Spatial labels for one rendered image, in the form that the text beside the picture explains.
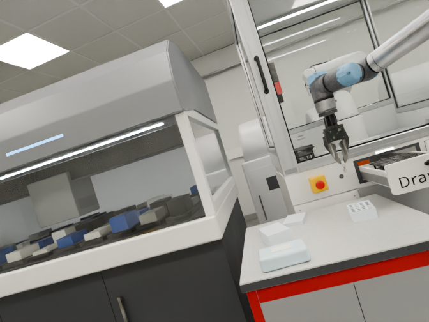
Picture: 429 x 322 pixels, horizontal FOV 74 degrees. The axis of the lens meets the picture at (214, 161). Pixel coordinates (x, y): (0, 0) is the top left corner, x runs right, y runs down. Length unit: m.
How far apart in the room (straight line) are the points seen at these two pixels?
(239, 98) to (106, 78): 3.51
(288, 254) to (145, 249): 0.66
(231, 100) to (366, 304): 4.08
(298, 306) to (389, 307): 0.25
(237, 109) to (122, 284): 3.66
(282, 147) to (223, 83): 3.48
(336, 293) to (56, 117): 1.28
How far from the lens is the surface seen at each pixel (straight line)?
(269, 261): 0.92
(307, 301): 0.96
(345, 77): 1.11
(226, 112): 4.74
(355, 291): 0.97
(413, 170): 1.22
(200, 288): 1.42
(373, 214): 1.18
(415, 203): 1.62
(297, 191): 1.45
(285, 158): 1.43
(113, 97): 1.34
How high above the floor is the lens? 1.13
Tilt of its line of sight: level
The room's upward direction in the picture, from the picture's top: 17 degrees counter-clockwise
